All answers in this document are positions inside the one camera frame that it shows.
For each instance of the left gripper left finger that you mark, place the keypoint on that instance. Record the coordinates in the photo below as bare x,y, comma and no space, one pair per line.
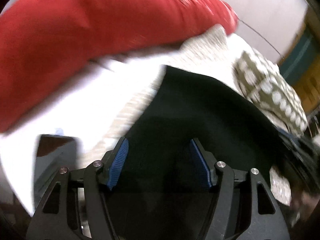
113,163

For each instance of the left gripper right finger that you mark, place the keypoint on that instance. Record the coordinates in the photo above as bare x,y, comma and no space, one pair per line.
204,163

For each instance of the black pants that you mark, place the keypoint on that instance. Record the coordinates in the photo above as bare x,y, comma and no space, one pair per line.
157,195

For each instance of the white bed sheet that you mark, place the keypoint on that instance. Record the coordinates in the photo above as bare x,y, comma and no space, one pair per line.
102,101

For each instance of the green dotted pillow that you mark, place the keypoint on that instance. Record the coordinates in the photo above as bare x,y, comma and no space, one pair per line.
262,84

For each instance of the teal wooden door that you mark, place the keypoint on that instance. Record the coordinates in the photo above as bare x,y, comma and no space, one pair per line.
300,58

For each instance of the beige dotted bedspread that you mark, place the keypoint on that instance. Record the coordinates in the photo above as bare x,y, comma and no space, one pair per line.
231,123

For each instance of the red bolster pillow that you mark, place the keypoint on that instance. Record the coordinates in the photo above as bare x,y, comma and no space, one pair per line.
45,42

